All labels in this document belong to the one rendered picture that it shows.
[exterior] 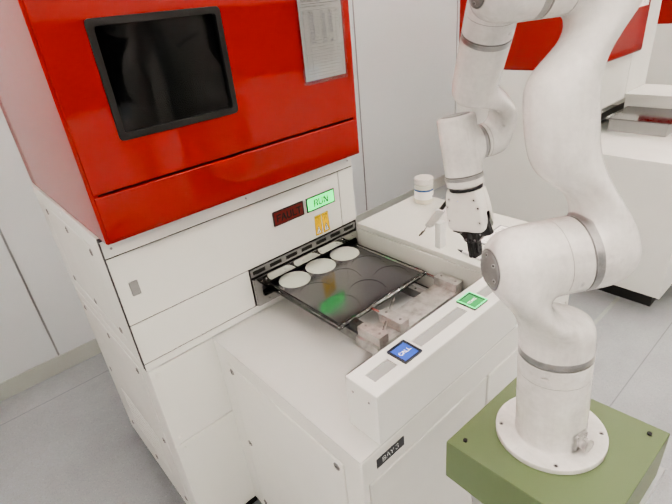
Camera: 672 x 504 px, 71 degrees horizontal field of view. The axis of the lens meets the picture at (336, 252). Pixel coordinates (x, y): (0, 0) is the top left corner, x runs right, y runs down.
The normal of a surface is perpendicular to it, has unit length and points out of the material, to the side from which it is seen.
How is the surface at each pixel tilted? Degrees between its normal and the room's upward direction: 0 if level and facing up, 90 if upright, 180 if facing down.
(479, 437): 5
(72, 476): 0
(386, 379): 0
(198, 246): 90
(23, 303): 90
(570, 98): 78
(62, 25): 90
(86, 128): 90
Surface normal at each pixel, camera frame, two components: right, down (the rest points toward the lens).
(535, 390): -0.79, 0.34
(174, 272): 0.67, 0.29
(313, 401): -0.09, -0.88
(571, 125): -0.18, 0.32
